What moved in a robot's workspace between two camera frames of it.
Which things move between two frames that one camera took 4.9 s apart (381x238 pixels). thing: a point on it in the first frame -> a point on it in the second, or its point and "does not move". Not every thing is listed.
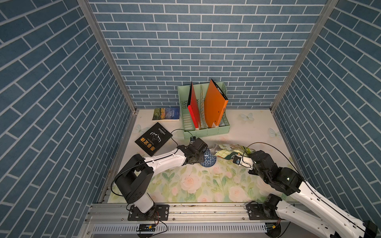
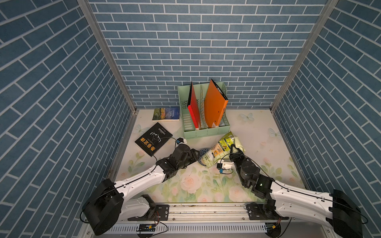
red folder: (193, 107) does not move
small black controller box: (146, 227) does not move
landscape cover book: (166, 114) does not move
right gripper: (251, 171) -> (238, 156)
